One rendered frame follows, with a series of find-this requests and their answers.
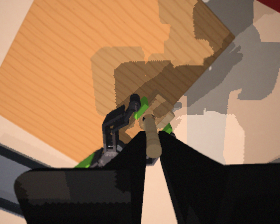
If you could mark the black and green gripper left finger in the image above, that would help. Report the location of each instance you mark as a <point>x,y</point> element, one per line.
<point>116,189</point>

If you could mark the black spring clamp with green grips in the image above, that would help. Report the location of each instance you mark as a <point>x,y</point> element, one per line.
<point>113,147</point>

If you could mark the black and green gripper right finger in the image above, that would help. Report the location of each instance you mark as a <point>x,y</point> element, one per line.
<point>207,196</point>

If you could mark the light brown wooden board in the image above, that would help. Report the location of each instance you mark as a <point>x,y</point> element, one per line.
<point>74,61</point>

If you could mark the dark grey shallow tray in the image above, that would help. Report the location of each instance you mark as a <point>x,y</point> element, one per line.
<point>8,174</point>

